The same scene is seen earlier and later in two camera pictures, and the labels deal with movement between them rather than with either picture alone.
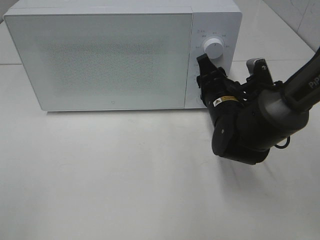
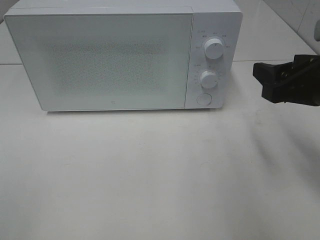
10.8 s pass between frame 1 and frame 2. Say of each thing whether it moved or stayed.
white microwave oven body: stayed
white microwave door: stayed
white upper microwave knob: stayed
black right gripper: moved
